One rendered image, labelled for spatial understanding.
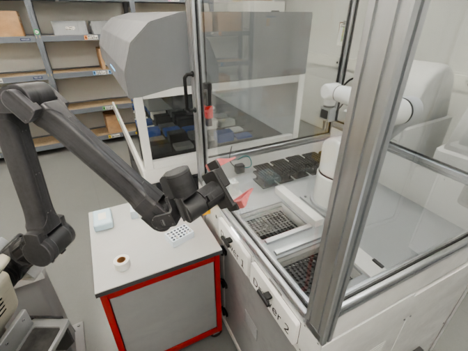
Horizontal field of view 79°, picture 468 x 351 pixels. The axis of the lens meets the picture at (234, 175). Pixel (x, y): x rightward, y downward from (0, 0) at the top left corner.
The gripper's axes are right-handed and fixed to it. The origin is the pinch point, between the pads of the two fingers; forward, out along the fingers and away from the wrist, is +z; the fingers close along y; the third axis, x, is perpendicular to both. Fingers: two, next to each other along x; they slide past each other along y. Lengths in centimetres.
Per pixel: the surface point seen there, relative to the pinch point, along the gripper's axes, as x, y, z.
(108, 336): -148, 58, -45
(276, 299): -18.3, 44.9, 0.4
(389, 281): 12, 49, 19
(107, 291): -75, 20, -37
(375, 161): 33.6, 7.3, 3.8
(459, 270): 11, 76, 59
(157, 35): -65, -77, 44
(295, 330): -11, 52, -3
